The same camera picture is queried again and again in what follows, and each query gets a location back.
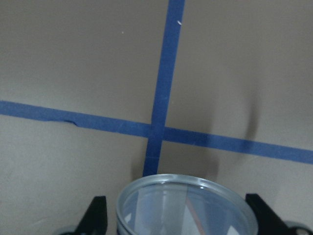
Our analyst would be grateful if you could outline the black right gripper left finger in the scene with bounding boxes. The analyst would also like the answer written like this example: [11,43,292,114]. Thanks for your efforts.
[59,196,108,235]

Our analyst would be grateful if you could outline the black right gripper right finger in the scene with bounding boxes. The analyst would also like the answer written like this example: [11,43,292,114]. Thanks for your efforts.
[245,193,313,235]

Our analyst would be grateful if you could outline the white tennis ball can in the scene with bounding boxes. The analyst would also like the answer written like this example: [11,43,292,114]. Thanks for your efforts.
[116,174,258,235]

